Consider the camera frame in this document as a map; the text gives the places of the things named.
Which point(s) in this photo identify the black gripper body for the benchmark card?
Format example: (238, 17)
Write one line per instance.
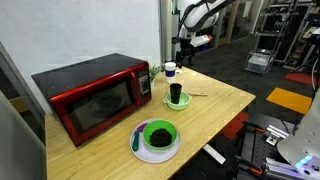
(185, 48)

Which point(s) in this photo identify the black cup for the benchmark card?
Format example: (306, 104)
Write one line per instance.
(175, 93)

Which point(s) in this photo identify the beige ladle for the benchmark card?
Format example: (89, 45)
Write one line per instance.
(200, 94)

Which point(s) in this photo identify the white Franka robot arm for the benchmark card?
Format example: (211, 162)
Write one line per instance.
(301, 140)

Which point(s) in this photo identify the white paper cup blue band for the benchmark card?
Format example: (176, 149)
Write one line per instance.
(170, 75)

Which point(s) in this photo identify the light green pot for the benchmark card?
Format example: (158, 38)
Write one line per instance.
(181, 106)

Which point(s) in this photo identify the green bowl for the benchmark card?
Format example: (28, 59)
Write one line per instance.
(150, 128)

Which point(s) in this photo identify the small green potted plant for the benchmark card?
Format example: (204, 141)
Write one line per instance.
(154, 71)

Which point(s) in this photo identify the metal wheeled cart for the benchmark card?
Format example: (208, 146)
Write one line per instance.
(260, 63)

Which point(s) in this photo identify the purple utensil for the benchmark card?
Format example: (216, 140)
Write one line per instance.
(141, 127)

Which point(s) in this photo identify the dark brown bean pile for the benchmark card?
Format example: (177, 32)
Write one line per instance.
(160, 137)

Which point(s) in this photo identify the red black microwave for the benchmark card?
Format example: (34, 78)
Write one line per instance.
(93, 100)

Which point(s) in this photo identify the white flat bar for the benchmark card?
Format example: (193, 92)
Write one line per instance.
(215, 154)

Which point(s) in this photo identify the pale lavender round plate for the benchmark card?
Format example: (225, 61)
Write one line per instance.
(150, 155)

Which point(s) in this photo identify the black optical breadboard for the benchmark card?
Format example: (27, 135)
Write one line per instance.
(256, 150)

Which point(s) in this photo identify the cluttered equipment rack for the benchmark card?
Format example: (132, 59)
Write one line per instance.
(301, 50)

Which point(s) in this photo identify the grey blurred panel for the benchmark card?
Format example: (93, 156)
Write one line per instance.
(20, 150)

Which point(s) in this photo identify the white wrist camera red end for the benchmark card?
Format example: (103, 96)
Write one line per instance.
(200, 40)

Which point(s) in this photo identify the silver metal bracket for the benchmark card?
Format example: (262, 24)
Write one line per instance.
(276, 135)

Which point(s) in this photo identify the grey slanted metal post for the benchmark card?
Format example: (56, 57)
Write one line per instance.
(20, 86)

